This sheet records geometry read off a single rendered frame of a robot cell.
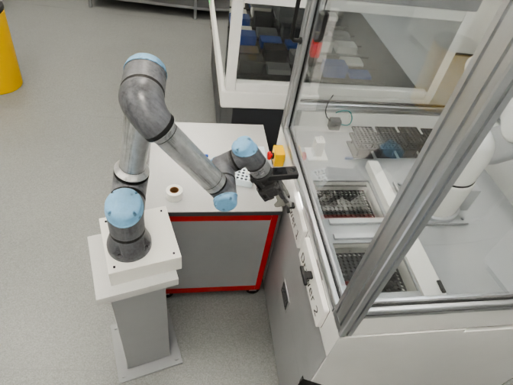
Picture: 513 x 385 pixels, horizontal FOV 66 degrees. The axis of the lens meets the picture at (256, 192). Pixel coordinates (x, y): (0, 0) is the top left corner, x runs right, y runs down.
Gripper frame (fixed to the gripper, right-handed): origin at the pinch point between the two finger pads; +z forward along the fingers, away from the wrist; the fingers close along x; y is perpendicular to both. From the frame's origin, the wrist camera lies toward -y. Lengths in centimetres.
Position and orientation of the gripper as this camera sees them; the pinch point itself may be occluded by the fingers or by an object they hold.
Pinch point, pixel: (290, 200)
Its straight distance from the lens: 153.4
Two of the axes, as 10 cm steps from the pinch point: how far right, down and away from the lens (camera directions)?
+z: 4.6, 5.7, 6.8
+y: -8.8, 4.0, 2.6
